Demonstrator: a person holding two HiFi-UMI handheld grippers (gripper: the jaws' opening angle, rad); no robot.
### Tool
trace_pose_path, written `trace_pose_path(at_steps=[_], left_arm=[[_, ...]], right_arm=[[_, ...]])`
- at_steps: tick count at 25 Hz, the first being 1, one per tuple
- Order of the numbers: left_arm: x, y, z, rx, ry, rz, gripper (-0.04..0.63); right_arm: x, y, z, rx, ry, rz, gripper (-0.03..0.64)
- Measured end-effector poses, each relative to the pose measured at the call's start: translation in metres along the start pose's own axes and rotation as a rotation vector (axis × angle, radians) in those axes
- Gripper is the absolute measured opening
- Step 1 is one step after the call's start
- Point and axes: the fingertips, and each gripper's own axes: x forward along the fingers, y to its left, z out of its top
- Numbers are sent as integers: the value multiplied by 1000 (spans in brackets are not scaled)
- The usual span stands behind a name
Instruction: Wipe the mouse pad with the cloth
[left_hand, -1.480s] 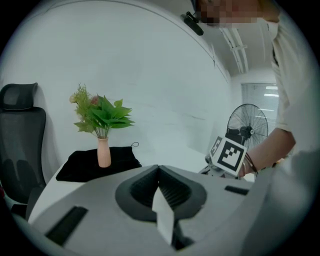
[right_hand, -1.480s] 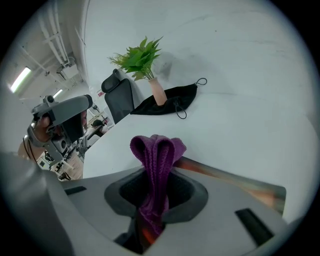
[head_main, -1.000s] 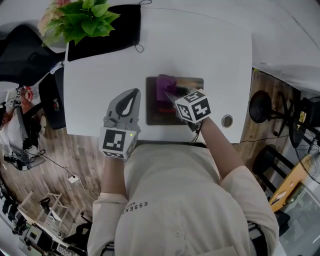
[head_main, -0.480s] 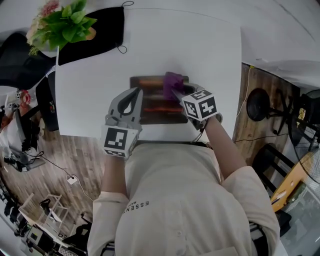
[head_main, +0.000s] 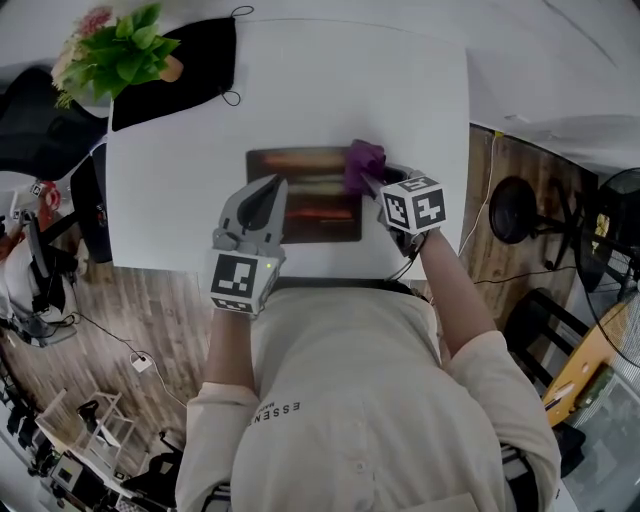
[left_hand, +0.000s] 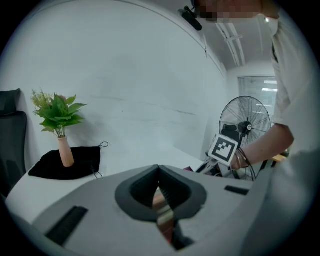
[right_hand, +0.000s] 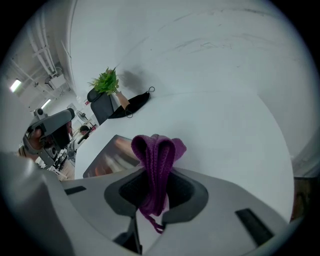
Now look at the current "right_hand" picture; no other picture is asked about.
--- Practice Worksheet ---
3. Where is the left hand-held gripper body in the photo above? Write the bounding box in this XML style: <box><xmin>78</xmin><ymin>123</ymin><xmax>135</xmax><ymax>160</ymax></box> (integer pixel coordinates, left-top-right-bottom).
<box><xmin>23</xmin><ymin>108</ymin><xmax>73</xmax><ymax>165</ymax></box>

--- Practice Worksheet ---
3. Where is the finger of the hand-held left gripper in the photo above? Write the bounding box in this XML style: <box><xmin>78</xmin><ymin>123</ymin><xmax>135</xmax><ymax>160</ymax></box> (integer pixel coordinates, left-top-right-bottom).
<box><xmin>46</xmin><ymin>108</ymin><xmax>76</xmax><ymax>137</ymax></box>

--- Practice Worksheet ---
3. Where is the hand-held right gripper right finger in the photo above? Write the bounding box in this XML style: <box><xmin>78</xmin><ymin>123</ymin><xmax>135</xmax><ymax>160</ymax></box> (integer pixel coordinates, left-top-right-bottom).
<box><xmin>146</xmin><ymin>167</ymin><xmax>291</xmax><ymax>256</ymax></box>

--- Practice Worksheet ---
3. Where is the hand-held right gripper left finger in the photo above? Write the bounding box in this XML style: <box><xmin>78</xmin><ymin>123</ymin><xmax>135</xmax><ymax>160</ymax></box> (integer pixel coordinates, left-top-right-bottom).
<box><xmin>60</xmin><ymin>166</ymin><xmax>148</xmax><ymax>255</ymax></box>

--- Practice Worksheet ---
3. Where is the brown striped mat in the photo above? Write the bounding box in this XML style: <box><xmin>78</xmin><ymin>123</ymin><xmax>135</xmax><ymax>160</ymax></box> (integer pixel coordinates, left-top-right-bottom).
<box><xmin>82</xmin><ymin>134</ymin><xmax>141</xmax><ymax>179</ymax></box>

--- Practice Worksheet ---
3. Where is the purple cloth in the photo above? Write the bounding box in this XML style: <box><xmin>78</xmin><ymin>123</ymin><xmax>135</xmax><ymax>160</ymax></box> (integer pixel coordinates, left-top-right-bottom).
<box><xmin>130</xmin><ymin>133</ymin><xmax>188</xmax><ymax>235</ymax></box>

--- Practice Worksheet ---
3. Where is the person's left hand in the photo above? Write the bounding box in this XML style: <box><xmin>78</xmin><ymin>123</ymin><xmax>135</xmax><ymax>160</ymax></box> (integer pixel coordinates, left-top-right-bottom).
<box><xmin>29</xmin><ymin>127</ymin><xmax>48</xmax><ymax>151</ymax></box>

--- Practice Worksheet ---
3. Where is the small black floor fan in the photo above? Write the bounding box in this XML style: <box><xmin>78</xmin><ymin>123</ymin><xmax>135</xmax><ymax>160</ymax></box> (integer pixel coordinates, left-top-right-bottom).
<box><xmin>75</xmin><ymin>110</ymin><xmax>88</xmax><ymax>124</ymax></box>

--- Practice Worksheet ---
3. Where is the black office chair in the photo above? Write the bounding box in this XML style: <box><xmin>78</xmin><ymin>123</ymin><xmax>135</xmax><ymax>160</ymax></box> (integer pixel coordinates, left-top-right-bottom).
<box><xmin>86</xmin><ymin>88</ymin><xmax>120</xmax><ymax>126</ymax></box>

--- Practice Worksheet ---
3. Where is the green artificial plant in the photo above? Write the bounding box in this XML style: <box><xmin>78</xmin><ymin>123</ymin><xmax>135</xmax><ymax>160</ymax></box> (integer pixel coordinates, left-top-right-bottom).
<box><xmin>87</xmin><ymin>65</ymin><xmax>121</xmax><ymax>97</ymax></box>

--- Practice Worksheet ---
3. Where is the pink vase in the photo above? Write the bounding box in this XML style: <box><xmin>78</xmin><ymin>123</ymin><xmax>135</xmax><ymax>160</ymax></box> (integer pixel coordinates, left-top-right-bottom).
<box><xmin>115</xmin><ymin>90</ymin><xmax>130</xmax><ymax>110</ymax></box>

